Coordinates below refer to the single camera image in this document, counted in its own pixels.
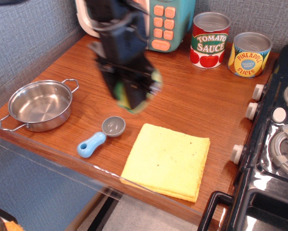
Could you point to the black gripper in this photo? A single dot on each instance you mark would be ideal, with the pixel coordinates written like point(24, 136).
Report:
point(122, 44)

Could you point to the green toy pepper slice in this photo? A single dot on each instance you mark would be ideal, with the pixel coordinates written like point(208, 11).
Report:
point(122, 102)

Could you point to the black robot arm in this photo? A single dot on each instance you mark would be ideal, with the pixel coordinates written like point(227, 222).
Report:
point(129, 76)

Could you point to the teal toy microwave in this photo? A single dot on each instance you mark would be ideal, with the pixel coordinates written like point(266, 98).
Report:
point(166, 21)

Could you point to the blue grey toy scoop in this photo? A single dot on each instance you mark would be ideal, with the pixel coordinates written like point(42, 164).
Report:
point(113, 126)

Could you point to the small steel pot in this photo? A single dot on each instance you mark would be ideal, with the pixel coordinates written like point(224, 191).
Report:
point(41, 106)

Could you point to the yellow folded cloth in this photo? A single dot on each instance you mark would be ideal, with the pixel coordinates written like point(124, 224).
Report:
point(167, 162)

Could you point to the tomato sauce can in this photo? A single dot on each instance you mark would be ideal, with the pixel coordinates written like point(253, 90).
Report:
point(209, 38)

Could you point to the pineapple slices can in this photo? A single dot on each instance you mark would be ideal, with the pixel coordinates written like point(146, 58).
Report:
point(249, 54)

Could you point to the white stove knob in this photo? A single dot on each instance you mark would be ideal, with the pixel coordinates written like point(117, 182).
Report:
point(251, 110)
point(236, 153)
point(257, 93)

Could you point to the black toy stove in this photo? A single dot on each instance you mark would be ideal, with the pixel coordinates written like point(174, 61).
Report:
point(260, 198)

